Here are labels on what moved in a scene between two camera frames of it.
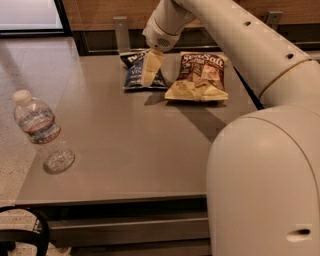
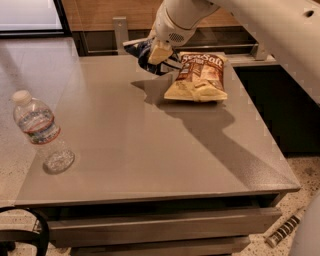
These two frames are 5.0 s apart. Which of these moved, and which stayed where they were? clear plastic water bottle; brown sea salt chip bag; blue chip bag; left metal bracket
Moved: blue chip bag
Stayed: brown sea salt chip bag; left metal bracket; clear plastic water bottle
